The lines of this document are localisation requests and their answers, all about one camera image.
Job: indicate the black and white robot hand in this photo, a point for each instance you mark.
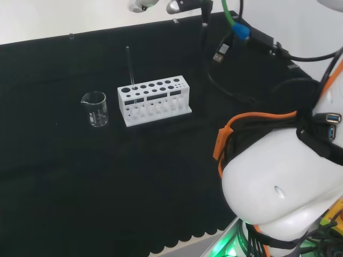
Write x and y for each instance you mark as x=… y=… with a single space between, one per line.
x=175 y=6

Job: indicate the clear glass rod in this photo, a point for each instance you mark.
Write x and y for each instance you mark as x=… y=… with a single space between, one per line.
x=130 y=67

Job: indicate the white test tube rack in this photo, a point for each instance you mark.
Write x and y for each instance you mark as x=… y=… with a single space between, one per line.
x=158 y=113

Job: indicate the clear cloth clip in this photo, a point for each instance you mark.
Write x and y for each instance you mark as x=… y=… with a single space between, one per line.
x=235 y=17
x=292 y=66
x=71 y=36
x=174 y=21

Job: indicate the small clear glass beaker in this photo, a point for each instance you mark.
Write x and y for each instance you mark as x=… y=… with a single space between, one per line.
x=97 y=115

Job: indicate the black bench cloth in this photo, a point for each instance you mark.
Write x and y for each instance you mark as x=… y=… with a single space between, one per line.
x=80 y=174

